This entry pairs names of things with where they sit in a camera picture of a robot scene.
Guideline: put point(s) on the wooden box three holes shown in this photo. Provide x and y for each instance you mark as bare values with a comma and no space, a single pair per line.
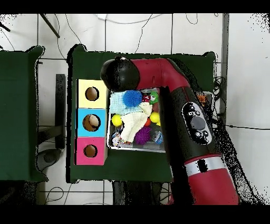
81,126

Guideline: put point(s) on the green spiky eyeball toy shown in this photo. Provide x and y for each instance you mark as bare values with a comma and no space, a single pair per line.
154,98

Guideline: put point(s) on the dark green side tablecloth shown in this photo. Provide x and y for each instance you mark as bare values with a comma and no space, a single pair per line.
16,105

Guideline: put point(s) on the black rod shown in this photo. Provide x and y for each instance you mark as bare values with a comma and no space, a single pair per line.
50,26

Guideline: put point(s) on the yellow ball with seam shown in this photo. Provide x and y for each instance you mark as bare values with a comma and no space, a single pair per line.
155,117

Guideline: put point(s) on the purple spiky ball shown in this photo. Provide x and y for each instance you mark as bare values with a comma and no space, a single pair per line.
142,135

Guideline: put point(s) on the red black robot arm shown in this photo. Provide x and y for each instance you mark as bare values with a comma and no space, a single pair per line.
179,126

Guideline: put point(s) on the blue spiky ball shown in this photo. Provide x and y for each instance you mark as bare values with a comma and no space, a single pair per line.
132,99

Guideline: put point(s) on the silver mesh bin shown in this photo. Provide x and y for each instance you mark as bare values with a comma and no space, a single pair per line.
135,146

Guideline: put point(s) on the red black crushed can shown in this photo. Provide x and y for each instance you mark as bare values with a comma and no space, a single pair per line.
146,97

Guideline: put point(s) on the crushed clear plastic bottle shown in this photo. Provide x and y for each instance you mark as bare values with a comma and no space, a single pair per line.
159,137

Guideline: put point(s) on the colourful patterned cloth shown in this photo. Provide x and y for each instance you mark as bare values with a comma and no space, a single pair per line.
117,141

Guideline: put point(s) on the plain yellow ball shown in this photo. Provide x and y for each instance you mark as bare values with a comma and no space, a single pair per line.
116,120

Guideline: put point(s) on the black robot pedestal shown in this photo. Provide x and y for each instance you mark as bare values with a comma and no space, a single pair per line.
135,192

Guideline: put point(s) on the cream waffle cloth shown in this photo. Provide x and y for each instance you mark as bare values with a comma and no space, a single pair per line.
132,124

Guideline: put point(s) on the black upright panel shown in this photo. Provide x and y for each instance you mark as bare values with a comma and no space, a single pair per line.
60,105

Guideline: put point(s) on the mint green waffle cloth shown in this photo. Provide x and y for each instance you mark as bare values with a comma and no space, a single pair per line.
116,104

